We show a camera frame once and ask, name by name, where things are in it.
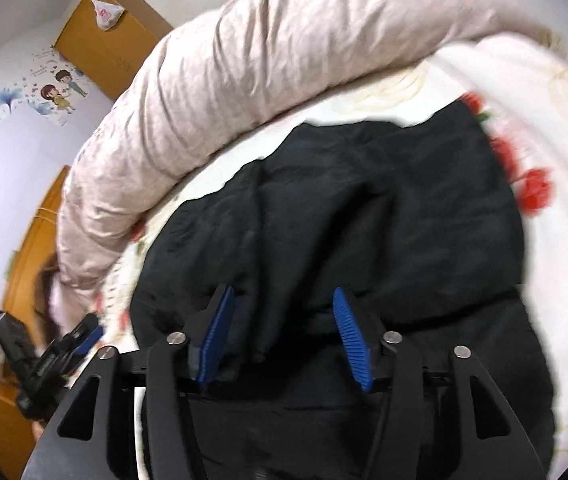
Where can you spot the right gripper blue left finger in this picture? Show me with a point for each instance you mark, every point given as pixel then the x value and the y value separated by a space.
pixel 208 331

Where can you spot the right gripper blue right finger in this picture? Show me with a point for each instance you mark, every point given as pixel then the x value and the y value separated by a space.
pixel 361 333

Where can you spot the black hooded puffer jacket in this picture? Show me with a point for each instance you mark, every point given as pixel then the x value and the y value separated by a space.
pixel 418 223

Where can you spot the person's left hand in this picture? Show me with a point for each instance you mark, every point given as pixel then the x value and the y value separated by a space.
pixel 37 430

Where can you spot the wooden bed headboard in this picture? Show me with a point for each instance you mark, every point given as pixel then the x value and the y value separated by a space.
pixel 38 244

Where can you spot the white rose-print bed blanket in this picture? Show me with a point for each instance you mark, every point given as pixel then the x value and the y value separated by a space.
pixel 521 91

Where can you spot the orange wooden wardrobe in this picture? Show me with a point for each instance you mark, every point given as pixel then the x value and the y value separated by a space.
pixel 111 58

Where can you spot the pink leaf-pattern duvet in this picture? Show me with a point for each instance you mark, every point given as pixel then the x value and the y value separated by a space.
pixel 226 72

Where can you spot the white bag on wardrobe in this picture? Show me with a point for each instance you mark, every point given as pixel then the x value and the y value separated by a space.
pixel 107 15

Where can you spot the cartoon couple wall poster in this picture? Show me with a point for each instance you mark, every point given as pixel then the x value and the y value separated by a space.
pixel 50 85

